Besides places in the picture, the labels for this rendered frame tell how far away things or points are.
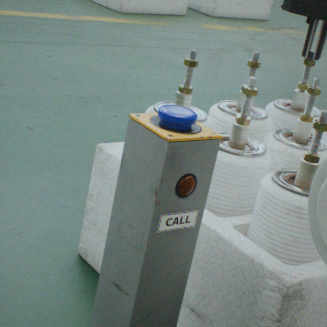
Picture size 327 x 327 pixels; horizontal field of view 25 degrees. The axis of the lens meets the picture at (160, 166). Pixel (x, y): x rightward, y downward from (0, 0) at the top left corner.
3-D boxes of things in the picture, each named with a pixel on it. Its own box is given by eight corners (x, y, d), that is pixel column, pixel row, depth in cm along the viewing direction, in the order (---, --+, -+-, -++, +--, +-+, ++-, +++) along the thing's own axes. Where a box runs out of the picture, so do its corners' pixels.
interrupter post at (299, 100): (304, 111, 117) (309, 91, 115) (302, 114, 114) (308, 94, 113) (289, 107, 117) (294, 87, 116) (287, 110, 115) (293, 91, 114)
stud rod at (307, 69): (303, 99, 115) (316, 52, 112) (301, 99, 114) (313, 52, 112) (298, 96, 116) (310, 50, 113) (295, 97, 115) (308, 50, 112)
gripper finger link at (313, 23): (309, 55, 114) (320, 16, 112) (306, 58, 111) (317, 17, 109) (299, 52, 115) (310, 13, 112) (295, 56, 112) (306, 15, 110)
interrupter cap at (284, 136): (263, 138, 99) (264, 134, 99) (284, 129, 105) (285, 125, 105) (315, 157, 95) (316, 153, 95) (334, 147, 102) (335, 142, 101)
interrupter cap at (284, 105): (321, 111, 119) (323, 107, 118) (318, 123, 112) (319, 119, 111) (275, 100, 120) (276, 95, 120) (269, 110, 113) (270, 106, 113)
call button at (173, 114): (201, 135, 75) (206, 116, 74) (171, 137, 72) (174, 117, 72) (178, 121, 78) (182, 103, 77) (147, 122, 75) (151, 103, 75)
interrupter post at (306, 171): (289, 184, 84) (296, 158, 83) (298, 180, 86) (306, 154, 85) (308, 192, 83) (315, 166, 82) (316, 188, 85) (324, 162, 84)
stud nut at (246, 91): (258, 95, 91) (260, 88, 91) (255, 97, 90) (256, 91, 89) (243, 91, 92) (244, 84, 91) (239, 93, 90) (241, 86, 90)
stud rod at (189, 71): (187, 104, 101) (199, 51, 98) (181, 104, 100) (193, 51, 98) (182, 102, 102) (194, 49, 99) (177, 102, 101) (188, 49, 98)
